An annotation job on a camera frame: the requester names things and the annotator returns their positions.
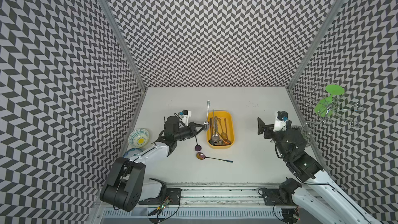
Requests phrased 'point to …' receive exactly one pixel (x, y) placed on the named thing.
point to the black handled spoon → (211, 142)
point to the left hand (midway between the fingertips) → (204, 127)
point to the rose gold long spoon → (226, 141)
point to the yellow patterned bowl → (138, 137)
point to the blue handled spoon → (201, 156)
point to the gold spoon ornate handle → (223, 135)
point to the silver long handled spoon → (215, 138)
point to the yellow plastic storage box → (222, 114)
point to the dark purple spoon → (198, 147)
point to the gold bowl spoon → (216, 125)
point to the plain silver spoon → (206, 124)
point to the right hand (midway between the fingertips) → (268, 119)
